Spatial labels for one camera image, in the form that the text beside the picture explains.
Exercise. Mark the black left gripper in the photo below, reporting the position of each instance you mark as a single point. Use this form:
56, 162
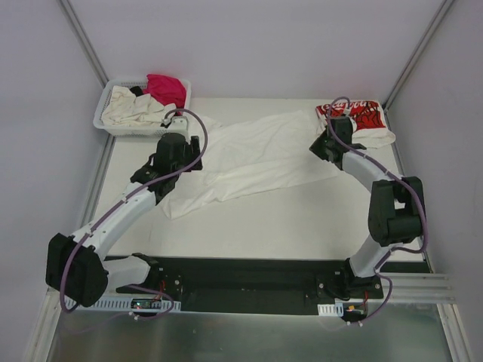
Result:
195, 151

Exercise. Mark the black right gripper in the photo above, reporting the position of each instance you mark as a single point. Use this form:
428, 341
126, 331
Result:
322, 145

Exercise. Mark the plain white t-shirt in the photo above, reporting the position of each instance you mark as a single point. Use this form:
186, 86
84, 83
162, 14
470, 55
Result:
250, 157

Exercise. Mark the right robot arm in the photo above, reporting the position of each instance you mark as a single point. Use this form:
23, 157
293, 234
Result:
396, 214

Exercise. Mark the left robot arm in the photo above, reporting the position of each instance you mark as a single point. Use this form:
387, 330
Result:
77, 266

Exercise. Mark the white plastic laundry basket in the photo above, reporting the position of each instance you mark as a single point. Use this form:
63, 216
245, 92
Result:
125, 131

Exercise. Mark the folded Coca-Cola print t-shirt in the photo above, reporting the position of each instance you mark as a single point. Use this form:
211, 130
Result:
368, 122

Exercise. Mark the pink garment in basket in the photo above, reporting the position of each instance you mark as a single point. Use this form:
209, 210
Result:
166, 90

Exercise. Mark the cream shirt in basket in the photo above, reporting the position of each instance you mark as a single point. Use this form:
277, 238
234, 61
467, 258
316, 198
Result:
125, 109

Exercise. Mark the black garment in basket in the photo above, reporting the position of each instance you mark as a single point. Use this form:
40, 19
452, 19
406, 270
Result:
137, 91

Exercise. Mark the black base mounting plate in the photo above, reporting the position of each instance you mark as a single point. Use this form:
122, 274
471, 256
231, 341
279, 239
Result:
261, 286

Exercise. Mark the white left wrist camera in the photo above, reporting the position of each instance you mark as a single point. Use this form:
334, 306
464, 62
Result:
176, 124

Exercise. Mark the left white cable duct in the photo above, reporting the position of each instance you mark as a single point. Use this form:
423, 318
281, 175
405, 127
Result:
119, 303

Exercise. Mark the white cable duct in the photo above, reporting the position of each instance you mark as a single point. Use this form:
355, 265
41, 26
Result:
119, 303
330, 310

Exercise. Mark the aluminium frame post left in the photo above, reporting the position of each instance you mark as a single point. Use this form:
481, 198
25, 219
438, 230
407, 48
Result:
83, 40

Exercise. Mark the aluminium frame post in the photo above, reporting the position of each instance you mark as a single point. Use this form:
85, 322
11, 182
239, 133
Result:
83, 40
437, 19

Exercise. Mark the aluminium extrusion rail right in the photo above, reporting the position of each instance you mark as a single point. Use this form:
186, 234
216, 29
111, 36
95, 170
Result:
423, 288

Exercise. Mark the right white cable duct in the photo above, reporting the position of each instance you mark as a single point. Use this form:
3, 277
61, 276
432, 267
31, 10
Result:
330, 310

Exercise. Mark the aluminium frame post right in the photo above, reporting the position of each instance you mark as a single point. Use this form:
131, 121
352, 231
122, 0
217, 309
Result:
437, 19

